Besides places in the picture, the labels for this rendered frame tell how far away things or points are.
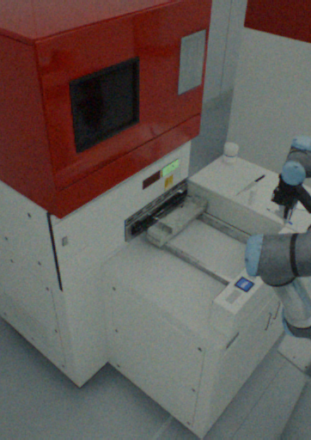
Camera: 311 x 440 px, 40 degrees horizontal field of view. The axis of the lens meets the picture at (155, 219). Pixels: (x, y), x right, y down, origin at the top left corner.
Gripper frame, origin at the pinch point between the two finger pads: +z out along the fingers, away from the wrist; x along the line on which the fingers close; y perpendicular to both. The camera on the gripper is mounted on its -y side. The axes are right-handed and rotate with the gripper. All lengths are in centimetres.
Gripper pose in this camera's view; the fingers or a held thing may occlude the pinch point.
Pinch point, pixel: (287, 222)
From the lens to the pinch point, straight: 174.8
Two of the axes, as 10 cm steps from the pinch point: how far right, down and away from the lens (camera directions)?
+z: -0.2, 7.7, 6.4
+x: -6.5, 4.8, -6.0
